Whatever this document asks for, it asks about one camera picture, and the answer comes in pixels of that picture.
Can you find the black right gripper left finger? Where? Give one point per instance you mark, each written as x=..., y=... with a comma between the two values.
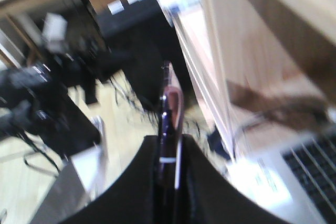
x=130, y=198

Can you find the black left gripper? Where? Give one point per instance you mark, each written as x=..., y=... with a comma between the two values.
x=68, y=51

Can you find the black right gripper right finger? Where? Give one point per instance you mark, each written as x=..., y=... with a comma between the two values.
x=205, y=196

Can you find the black smartphone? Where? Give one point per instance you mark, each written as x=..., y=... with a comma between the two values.
x=169, y=160

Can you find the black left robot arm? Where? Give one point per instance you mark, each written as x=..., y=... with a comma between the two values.
x=38, y=102

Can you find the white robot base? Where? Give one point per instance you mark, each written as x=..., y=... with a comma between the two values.
x=80, y=182

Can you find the black computer tower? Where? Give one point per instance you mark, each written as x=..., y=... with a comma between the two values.
x=142, y=40

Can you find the silver laptop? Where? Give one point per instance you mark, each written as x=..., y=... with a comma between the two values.
x=294, y=181

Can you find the wooden shelf unit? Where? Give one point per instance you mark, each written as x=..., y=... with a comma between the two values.
x=264, y=68

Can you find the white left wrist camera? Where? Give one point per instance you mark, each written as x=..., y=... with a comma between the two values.
x=54, y=33

